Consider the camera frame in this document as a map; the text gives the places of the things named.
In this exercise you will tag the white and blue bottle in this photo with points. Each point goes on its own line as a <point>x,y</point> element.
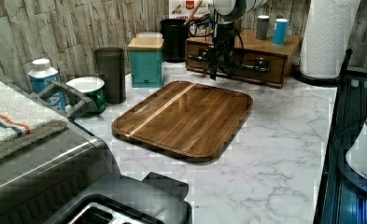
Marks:
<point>40,75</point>

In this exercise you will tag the grey shaker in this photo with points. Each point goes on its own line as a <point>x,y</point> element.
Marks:
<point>262,27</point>

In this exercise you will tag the wooden drawer with black handle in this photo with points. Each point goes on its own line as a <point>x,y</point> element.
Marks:
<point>247,65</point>

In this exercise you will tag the stainless steel toaster oven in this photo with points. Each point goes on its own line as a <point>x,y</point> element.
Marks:
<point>37,180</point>

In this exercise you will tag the white snack box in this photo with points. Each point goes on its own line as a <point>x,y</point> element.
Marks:
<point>181,9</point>

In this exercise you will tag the black toaster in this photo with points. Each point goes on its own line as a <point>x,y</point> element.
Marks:
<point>157,198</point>

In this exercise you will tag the wooden drawer cabinet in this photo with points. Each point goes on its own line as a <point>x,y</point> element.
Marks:
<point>290,50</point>

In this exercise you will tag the teal canister with wooden lid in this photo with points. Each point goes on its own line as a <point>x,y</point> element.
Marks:
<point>146,60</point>

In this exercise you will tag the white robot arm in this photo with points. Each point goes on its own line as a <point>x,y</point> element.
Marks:
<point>224,14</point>

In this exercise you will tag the black utensil holder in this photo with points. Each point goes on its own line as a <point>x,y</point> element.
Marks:
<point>174,33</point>

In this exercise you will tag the dark grey cylindrical tumbler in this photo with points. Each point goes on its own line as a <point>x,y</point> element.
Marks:
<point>110,66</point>

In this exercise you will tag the black paper towel holder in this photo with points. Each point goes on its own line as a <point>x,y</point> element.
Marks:
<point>324,82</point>

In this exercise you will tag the wooden spoon handle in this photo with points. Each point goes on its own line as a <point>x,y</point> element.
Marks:
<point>195,9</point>

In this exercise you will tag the striped white towel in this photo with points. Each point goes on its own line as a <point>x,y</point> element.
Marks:
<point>23,121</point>

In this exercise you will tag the white paper towel roll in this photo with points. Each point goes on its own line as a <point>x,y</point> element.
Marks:
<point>327,32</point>

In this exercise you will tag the green mug white inside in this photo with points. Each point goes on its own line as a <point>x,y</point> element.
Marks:
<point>92,87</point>

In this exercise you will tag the blue shaker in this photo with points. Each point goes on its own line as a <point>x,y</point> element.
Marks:
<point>280,32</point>

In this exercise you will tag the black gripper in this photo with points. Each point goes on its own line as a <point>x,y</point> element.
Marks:
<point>223,43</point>

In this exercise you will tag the wooden cutting board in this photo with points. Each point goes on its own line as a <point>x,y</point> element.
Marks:
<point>187,120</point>

